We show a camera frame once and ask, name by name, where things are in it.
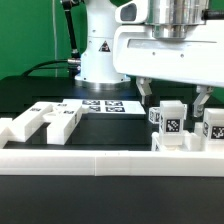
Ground white chair seat part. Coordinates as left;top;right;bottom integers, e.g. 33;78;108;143
151;131;201;152

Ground white short tagged block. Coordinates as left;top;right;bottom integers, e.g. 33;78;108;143
159;99;188;147

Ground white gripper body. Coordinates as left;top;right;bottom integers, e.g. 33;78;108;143
113;24;224;87

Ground white tagged cube nut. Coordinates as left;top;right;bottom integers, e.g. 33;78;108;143
149;107;160;124

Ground white tagged flat board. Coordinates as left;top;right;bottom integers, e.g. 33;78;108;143
63;99;145;115

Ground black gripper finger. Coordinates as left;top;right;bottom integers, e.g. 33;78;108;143
136;77;152;105
193;85;214;117

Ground black cable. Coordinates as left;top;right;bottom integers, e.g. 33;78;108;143
21;59;81;78

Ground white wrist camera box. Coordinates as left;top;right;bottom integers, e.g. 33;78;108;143
115;0;150;24

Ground white fence frame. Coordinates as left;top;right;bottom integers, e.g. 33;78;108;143
0;117;224;178

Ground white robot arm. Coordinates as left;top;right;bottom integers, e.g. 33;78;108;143
77;0;224;117

